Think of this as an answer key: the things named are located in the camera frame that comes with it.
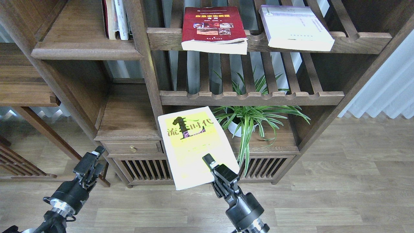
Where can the dark red upright book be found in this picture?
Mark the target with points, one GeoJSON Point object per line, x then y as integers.
{"type": "Point", "coordinates": [104, 8]}

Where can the wooden slatted rack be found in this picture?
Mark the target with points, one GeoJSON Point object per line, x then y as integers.
{"type": "Point", "coordinates": [18, 166]}

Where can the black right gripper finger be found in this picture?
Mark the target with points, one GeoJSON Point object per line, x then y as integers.
{"type": "Point", "coordinates": [227, 190]}
{"type": "Point", "coordinates": [221, 171]}

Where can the green spider plant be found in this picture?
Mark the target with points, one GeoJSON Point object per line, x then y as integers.
{"type": "Point", "coordinates": [246, 117]}

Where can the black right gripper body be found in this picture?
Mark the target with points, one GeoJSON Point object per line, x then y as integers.
{"type": "Point", "coordinates": [245, 211]}

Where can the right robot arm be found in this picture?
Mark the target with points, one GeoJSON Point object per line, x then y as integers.
{"type": "Point", "coordinates": [257, 227]}

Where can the white upright book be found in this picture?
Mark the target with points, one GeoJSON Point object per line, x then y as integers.
{"type": "Point", "coordinates": [122, 20]}

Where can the brass drawer knob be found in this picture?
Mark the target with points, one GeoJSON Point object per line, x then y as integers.
{"type": "Point", "coordinates": [133, 149]}

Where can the white curtain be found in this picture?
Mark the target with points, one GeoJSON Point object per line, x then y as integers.
{"type": "Point", "coordinates": [391, 89]}

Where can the white lavender book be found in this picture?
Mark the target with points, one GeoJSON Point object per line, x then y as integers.
{"type": "Point", "coordinates": [294, 27]}

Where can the yellow green cover book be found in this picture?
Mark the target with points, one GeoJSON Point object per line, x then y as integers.
{"type": "Point", "coordinates": [188, 136]}

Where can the white plant pot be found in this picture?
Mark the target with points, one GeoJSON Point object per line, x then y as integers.
{"type": "Point", "coordinates": [232, 127]}

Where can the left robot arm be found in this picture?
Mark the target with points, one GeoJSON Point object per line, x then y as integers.
{"type": "Point", "coordinates": [55, 220]}

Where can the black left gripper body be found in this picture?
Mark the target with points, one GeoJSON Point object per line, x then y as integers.
{"type": "Point", "coordinates": [72, 193]}

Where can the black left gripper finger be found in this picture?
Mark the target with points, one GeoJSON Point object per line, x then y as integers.
{"type": "Point", "coordinates": [92, 175]}
{"type": "Point", "coordinates": [90, 159]}

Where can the red cover book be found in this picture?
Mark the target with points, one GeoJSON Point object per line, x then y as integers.
{"type": "Point", "coordinates": [216, 29]}

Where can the beige upright book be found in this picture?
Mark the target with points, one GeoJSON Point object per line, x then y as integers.
{"type": "Point", "coordinates": [112, 20]}

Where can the dark wooden bookshelf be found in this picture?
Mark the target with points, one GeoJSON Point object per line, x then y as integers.
{"type": "Point", "coordinates": [117, 89]}

